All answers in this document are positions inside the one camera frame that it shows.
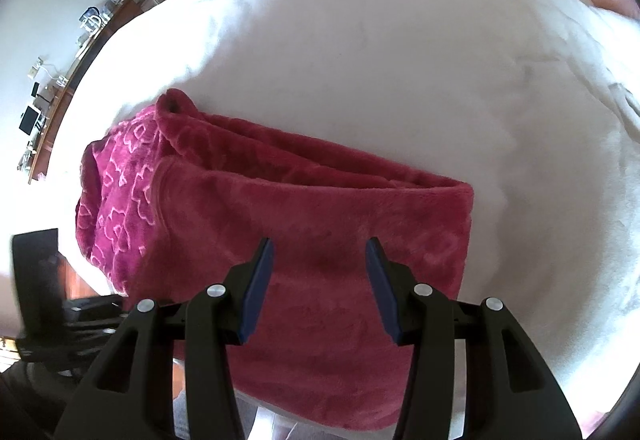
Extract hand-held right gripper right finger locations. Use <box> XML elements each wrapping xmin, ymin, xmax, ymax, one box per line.
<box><xmin>365</xmin><ymin>237</ymin><xmax>586</xmax><ymax>440</ymax></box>

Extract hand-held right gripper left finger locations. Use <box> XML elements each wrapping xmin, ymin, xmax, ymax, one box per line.
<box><xmin>54</xmin><ymin>237</ymin><xmax>276</xmax><ymax>440</ymax></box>

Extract red fleece pants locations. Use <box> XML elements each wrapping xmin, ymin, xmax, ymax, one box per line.
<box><xmin>75</xmin><ymin>88</ymin><xmax>475</xmax><ymax>423</ymax></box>

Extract wooden sideboard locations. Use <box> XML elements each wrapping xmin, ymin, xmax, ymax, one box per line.
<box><xmin>27</xmin><ymin>0</ymin><xmax>176</xmax><ymax>186</ymax></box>

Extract white blanket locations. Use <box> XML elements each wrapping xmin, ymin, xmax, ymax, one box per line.
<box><xmin>30</xmin><ymin>0</ymin><xmax>640</xmax><ymax>421</ymax></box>

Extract clear electric kettle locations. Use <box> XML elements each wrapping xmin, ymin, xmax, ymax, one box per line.
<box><xmin>80</xmin><ymin>6</ymin><xmax>103</xmax><ymax>34</ymax></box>

